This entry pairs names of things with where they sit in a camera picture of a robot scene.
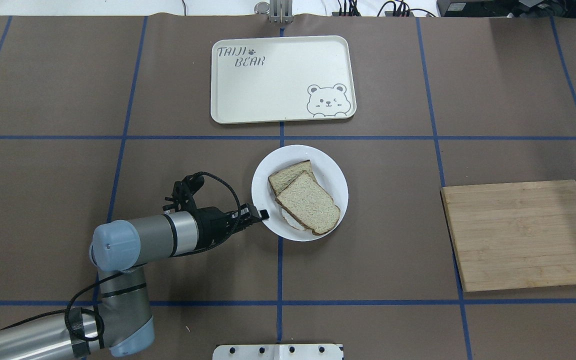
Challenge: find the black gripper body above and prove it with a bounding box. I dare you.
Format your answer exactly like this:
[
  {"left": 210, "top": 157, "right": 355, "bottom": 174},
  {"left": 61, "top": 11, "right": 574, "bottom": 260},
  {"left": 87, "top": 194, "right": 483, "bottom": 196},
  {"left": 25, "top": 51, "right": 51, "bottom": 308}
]
[{"left": 195, "top": 206, "right": 249, "bottom": 249}]

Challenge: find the bread slice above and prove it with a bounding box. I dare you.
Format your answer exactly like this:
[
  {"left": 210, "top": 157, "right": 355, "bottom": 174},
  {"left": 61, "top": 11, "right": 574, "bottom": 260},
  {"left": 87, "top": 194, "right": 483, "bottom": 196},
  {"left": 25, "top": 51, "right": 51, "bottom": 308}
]
[
  {"left": 275, "top": 171, "right": 341, "bottom": 236},
  {"left": 268, "top": 160, "right": 319, "bottom": 196}
]

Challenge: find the white round plate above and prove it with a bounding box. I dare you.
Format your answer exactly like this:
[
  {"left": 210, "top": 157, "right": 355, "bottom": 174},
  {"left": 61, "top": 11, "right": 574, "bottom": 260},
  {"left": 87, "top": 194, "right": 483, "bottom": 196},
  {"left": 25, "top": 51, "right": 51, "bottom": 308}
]
[{"left": 251, "top": 145, "right": 349, "bottom": 242}]

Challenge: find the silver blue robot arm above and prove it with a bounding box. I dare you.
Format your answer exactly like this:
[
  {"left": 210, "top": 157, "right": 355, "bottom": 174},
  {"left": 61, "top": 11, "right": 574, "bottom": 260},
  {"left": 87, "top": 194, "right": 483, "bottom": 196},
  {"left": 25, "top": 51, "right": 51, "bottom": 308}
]
[{"left": 0, "top": 203, "right": 269, "bottom": 360}]

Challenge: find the fried egg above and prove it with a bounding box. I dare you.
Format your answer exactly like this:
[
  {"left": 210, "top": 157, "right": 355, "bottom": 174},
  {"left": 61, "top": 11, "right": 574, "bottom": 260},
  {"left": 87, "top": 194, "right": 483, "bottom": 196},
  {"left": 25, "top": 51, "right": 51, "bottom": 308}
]
[{"left": 281, "top": 208, "right": 311, "bottom": 231}]

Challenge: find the cream bear serving tray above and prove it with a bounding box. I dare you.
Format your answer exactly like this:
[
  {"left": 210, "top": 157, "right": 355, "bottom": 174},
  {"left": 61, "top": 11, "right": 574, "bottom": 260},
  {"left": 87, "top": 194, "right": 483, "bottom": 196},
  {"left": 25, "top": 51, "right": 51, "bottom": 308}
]
[{"left": 210, "top": 35, "right": 357, "bottom": 125}]

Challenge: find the black power strip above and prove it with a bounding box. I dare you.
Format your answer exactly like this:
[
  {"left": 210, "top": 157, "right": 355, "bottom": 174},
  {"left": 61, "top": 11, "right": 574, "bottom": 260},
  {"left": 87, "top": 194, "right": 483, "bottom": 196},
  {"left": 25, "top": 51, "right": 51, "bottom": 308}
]
[{"left": 322, "top": 0, "right": 441, "bottom": 18}]

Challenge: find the bamboo cutting board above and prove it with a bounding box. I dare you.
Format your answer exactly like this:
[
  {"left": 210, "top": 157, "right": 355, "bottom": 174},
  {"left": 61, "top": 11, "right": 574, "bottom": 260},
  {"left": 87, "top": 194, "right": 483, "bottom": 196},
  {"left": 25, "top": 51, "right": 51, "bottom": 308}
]
[{"left": 441, "top": 180, "right": 576, "bottom": 293}]

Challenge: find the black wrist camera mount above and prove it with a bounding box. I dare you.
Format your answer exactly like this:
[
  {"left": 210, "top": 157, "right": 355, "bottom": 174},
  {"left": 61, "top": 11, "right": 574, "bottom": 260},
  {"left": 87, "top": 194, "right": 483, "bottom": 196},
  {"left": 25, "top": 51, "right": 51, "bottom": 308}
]
[{"left": 162, "top": 173, "right": 205, "bottom": 215}]

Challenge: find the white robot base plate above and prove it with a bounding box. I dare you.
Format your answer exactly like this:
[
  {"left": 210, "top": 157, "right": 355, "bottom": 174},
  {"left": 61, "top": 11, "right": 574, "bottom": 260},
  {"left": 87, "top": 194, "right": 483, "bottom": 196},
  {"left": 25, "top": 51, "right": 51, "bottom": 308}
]
[{"left": 212, "top": 343, "right": 345, "bottom": 360}]

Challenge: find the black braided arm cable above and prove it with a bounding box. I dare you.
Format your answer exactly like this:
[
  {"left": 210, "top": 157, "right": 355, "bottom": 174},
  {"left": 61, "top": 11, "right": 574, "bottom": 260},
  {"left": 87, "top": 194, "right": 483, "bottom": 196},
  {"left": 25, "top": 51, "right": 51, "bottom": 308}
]
[{"left": 0, "top": 171, "right": 249, "bottom": 346}]

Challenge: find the aluminium frame post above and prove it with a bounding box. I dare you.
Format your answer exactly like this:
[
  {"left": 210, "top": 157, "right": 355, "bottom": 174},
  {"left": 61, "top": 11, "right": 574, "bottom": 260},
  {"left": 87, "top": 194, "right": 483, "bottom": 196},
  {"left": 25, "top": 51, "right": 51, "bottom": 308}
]
[{"left": 253, "top": 0, "right": 294, "bottom": 24}]

